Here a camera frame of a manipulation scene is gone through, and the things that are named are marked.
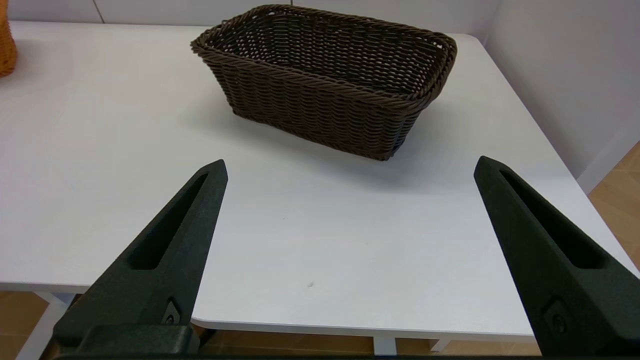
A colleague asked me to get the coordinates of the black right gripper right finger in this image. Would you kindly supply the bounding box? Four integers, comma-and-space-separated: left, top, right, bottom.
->
474, 156, 640, 357

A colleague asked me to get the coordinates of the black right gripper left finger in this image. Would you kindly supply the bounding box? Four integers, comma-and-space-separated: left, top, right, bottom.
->
52, 160, 229, 347

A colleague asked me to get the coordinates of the dark brown wicker basket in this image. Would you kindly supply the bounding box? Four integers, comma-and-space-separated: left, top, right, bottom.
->
190, 4, 458, 162

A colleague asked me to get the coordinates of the orange wicker basket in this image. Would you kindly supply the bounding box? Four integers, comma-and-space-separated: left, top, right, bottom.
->
0, 0, 18, 78

